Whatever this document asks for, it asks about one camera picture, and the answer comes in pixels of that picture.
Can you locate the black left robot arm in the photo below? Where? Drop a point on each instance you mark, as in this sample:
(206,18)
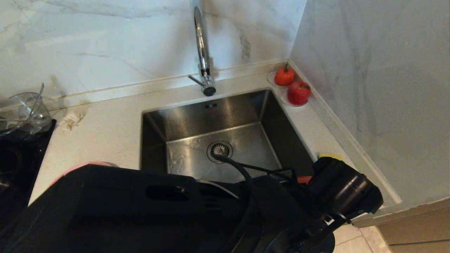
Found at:
(123,211)

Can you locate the stainless steel sink basin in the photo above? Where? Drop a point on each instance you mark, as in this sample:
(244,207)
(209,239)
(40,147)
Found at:
(182,140)

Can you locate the yellow sponge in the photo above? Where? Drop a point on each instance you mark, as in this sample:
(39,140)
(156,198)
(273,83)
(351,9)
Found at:
(330,156)

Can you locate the round metal drain strainer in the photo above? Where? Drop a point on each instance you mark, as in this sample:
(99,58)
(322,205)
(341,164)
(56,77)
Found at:
(222,147)

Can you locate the small white dish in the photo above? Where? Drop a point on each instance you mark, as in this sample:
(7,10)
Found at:
(270,79)
(284,101)

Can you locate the chrome gooseneck faucet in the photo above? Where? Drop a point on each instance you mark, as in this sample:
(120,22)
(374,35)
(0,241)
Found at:
(202,52)

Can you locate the red toy tomato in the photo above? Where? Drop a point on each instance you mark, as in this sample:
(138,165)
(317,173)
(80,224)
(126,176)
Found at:
(284,77)

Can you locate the red toy apple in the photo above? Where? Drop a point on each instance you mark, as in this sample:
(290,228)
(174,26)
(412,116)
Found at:
(299,93)

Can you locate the pink plate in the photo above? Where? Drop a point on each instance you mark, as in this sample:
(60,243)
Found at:
(93,163)

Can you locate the crumpled white tissue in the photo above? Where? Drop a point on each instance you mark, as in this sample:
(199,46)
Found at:
(72,119)

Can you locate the clear glass cup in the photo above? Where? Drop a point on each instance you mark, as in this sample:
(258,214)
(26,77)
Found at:
(42,121)

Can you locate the thin metal spoon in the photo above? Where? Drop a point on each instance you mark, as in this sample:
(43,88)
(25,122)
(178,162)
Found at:
(38,98)

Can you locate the black induction cooktop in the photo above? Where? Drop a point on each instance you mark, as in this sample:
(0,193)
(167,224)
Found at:
(17,165)

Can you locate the clear glass bowl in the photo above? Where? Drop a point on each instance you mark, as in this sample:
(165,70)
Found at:
(14,105)

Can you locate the light wooden cabinet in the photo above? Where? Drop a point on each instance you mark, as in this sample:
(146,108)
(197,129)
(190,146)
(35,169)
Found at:
(415,228)

